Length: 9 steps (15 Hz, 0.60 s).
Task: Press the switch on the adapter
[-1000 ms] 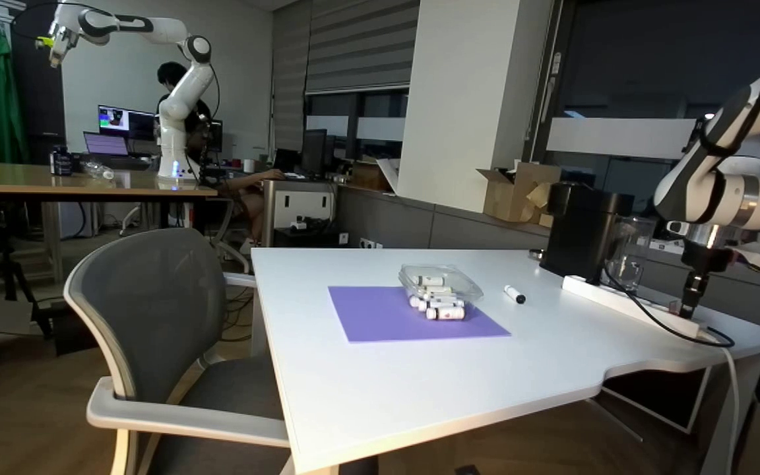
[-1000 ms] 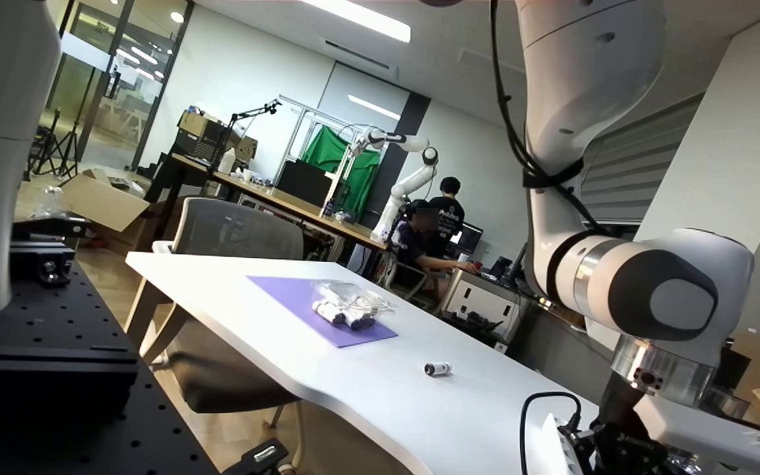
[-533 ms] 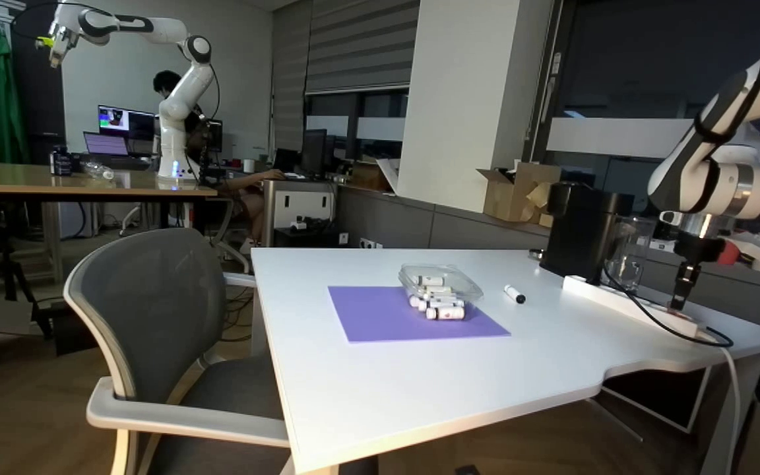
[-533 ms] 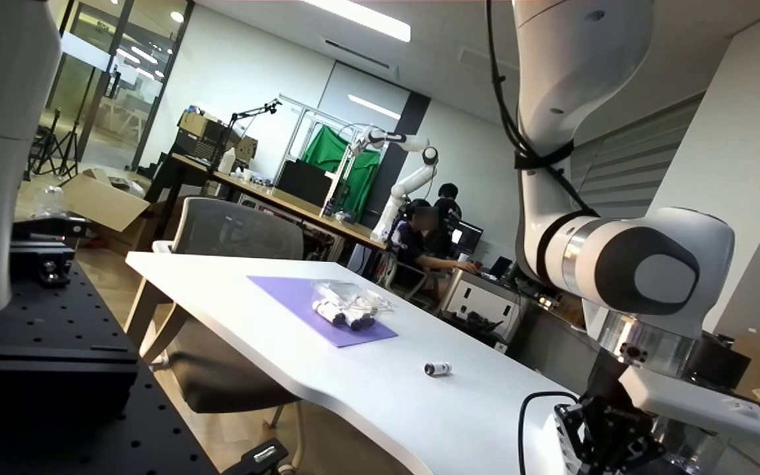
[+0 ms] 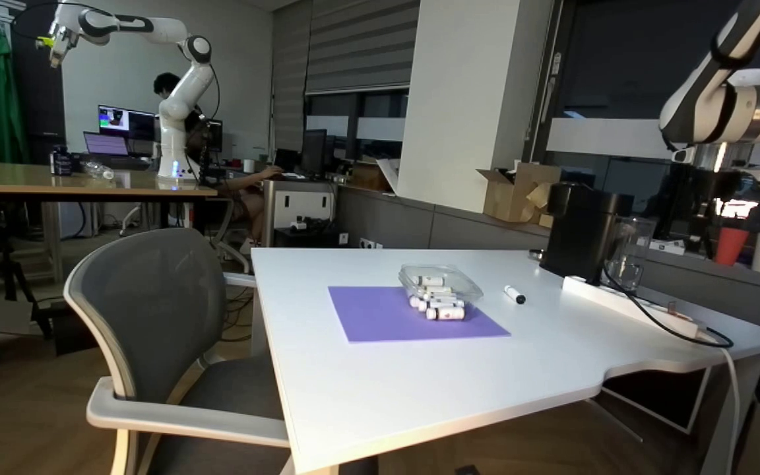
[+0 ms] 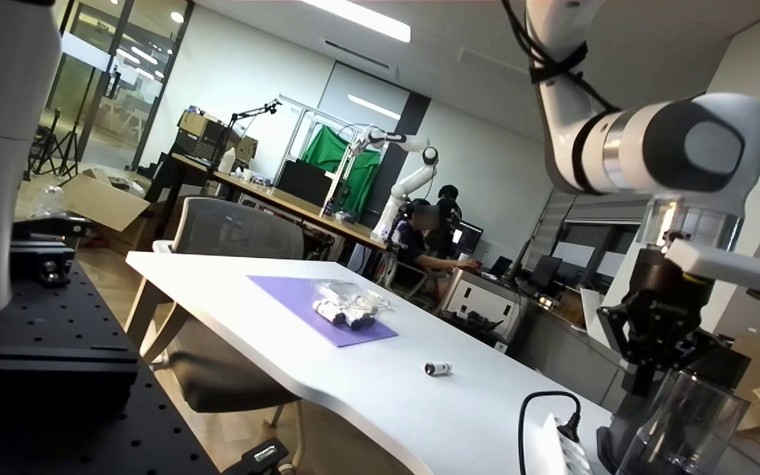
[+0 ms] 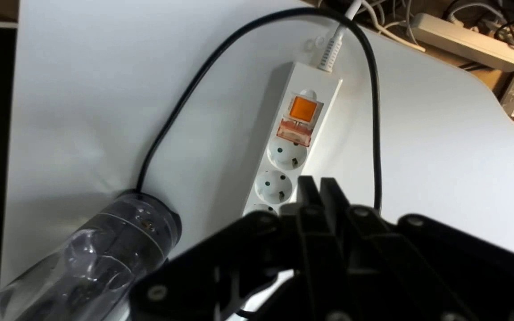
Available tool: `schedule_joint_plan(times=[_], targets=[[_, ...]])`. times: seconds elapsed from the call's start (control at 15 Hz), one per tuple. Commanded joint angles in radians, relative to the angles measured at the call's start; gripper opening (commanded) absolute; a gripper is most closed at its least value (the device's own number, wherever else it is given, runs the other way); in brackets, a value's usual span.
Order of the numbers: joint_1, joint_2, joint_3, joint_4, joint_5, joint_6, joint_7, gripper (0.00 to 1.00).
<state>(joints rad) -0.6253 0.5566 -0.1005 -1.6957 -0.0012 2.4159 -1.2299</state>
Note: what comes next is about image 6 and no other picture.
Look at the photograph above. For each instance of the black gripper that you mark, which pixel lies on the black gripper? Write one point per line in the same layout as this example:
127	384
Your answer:
660	321

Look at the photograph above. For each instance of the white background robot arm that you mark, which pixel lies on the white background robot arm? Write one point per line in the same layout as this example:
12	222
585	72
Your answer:
402	189

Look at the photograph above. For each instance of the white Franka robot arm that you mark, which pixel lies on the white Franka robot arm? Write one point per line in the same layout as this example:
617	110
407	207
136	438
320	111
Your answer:
626	149

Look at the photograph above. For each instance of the white power strip adapter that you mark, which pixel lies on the white power strip adapter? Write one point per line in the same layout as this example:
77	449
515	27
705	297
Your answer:
567	452

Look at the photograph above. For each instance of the grey window blinds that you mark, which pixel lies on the grey window blinds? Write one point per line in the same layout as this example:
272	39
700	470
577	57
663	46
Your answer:
601	211

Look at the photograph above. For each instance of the white cabinet box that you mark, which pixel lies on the white cabinet box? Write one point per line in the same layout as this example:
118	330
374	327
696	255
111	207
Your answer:
487	304

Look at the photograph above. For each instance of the black and white marker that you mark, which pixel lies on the black and white marker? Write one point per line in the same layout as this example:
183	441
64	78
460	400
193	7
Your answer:
437	371

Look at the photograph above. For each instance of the standing person in black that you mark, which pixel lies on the standing person in black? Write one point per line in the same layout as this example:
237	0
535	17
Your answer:
447	211

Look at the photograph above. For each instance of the seated person in black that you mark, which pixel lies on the seated person in black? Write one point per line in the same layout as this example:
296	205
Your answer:
412	239

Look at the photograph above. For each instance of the white battery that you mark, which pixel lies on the white battery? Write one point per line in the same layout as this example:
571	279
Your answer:
336	316
320	304
362	318

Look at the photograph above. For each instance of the clear plastic container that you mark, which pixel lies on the clear plastic container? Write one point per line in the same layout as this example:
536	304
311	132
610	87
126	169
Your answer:
349	293

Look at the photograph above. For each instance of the purple mat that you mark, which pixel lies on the purple mat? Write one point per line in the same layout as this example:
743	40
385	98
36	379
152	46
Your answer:
290	293

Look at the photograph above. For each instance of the green cloth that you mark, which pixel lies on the green cloth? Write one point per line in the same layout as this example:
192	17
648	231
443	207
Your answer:
328	149

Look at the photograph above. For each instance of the black monitor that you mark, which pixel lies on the black monitor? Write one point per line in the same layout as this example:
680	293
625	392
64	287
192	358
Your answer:
303	182

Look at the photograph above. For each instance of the black labelled device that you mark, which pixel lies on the black labelled device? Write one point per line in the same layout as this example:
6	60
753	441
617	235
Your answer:
257	455

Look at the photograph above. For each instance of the long wooden desk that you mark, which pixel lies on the long wooden desk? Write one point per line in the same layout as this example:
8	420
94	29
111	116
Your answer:
266	194

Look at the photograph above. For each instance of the grey office chair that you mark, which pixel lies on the grey office chair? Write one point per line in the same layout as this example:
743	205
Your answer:
238	231

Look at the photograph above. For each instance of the ceiling light strip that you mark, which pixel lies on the ceiling light strip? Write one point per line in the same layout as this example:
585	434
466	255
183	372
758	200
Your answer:
362	17

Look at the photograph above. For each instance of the open cardboard box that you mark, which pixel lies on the open cardboard box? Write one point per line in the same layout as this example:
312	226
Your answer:
105	201

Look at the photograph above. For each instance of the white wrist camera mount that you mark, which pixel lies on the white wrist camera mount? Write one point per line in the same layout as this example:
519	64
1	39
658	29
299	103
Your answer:
732	267

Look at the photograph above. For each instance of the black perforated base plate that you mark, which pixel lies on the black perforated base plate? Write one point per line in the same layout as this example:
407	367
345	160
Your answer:
55	353

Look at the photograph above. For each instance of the black clamp bracket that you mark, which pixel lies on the black clamp bracket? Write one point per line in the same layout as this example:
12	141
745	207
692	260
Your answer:
40	255

